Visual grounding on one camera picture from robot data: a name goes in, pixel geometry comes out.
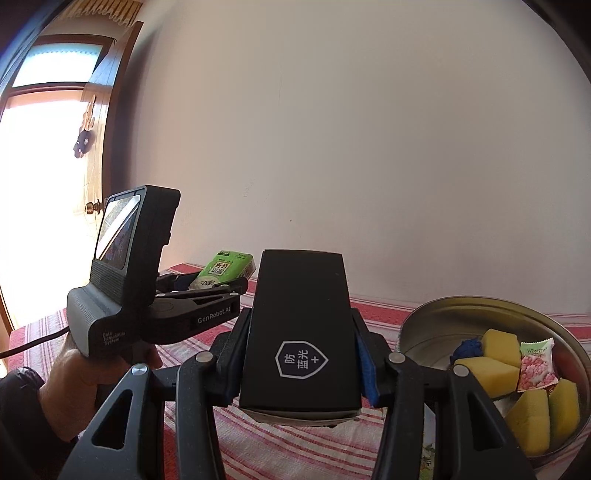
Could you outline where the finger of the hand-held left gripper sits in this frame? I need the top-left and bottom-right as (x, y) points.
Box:
(156, 278), (249, 306)
(157, 271), (204, 293)

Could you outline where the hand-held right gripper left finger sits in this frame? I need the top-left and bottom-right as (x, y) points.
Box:
(55, 307), (252, 480)

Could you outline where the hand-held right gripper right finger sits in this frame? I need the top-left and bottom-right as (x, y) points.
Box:
(351, 307), (539, 480)

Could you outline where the green tissue pack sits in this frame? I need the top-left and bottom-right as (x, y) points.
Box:
(188, 249), (257, 291)

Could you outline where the black rectangular box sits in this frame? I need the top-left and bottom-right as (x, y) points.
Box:
(238, 249), (363, 428)

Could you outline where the round printed cookie tin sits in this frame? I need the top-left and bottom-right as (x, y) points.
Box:
(398, 295), (591, 478)

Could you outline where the blue scrunchie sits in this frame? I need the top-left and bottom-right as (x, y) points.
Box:
(450, 338), (485, 366)

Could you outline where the pink candy packet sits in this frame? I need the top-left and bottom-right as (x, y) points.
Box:
(517, 337), (559, 393)

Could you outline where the person's left forearm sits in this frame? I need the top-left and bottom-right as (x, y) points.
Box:
(0, 367), (79, 480)

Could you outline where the red striped cloth-covered desktop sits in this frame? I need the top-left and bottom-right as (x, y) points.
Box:
(9, 262), (591, 480)

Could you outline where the person's left hand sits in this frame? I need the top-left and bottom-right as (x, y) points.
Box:
(39, 339), (163, 444)

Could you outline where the wooden door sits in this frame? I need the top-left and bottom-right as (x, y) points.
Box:
(69, 21), (145, 232)

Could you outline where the hanging door ornament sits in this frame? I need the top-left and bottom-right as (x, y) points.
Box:
(73, 95), (96, 159)

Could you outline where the transom window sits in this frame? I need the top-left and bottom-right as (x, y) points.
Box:
(11, 34), (114, 88)

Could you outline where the fringed curtain valance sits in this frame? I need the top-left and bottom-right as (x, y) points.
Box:
(69, 0), (144, 28)

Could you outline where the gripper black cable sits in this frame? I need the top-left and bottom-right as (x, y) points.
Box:
(0, 325), (70, 358)

